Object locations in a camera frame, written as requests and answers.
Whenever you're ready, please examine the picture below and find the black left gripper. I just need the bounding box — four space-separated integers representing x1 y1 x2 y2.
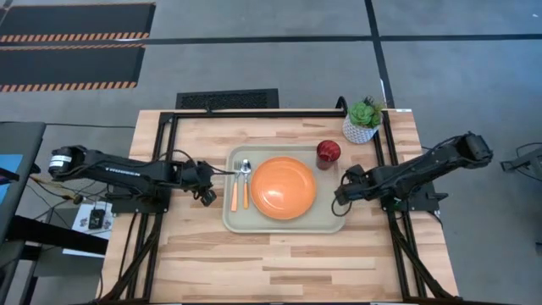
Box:
179 159 237 195

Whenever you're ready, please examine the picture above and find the fork with orange handle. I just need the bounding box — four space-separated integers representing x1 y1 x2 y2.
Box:
230 159 243 213

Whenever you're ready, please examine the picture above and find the spoon with orange handle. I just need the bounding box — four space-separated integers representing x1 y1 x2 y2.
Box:
239 158 253 210

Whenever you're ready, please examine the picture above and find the red patterned cup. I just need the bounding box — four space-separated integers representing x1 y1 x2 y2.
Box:
315 139 342 172

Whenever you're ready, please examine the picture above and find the beige plastic tray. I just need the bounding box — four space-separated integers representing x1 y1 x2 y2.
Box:
221 144 347 235

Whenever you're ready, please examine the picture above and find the orange plate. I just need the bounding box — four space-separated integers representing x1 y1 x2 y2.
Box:
249 156 318 221

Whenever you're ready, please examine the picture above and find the potted plant in patterned pot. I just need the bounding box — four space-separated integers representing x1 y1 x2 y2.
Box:
341 96 386 146

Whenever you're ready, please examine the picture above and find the black floor vent grille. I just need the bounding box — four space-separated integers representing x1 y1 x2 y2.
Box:
174 88 280 111

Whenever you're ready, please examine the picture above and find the small black device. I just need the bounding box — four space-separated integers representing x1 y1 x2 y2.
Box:
87 208 107 230

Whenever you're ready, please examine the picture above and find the white paper sheet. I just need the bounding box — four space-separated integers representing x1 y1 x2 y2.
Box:
62 202 116 258

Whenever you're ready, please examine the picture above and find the black mat with orange stripes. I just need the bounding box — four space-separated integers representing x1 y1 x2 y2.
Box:
0 3 158 44
0 42 147 93

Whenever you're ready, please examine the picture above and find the black desk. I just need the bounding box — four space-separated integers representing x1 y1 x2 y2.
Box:
0 121 109 305

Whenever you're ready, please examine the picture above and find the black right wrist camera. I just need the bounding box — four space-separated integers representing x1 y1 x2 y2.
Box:
334 183 362 208

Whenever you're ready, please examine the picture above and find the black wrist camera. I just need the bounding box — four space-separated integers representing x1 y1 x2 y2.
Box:
199 189 218 208
334 183 362 208

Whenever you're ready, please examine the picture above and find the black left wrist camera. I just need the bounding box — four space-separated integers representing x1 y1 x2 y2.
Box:
199 189 218 208

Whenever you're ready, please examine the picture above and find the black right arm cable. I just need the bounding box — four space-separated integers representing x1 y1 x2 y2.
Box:
330 196 349 219

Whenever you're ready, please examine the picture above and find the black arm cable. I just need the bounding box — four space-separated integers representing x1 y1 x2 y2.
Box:
330 196 349 219
169 148 199 167

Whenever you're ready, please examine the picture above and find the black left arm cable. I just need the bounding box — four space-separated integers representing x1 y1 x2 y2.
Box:
169 148 199 167

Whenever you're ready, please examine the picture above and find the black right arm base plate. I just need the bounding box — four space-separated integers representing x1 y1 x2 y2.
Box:
382 180 450 214

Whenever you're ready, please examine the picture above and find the black aluminium table frame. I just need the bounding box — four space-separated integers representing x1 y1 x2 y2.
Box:
96 107 459 305

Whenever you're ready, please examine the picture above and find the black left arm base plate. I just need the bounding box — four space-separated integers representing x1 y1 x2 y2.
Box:
110 185 171 214

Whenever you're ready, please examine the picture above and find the bundle of floor cables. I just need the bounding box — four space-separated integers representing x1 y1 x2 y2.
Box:
27 172 92 206

